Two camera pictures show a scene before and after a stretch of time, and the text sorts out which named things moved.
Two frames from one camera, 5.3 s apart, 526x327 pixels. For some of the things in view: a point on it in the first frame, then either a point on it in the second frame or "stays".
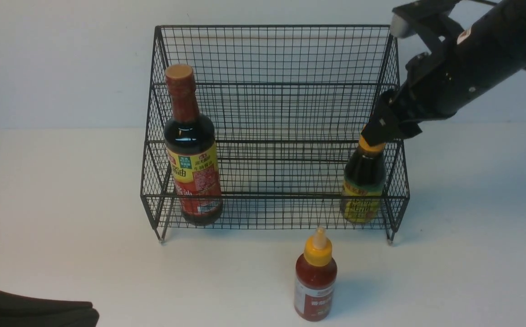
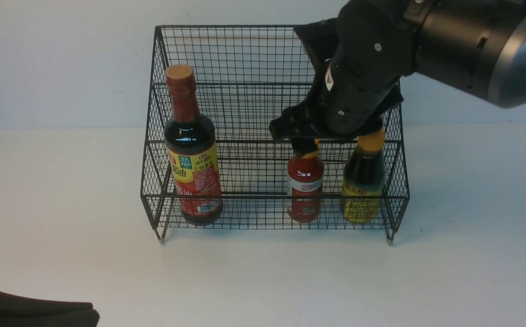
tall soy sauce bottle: [190, 147] stays
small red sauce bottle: [315, 279] -> [305, 186]
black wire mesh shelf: [288, 106] stays
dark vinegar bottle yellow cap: [364, 177] stays
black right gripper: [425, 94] -> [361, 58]
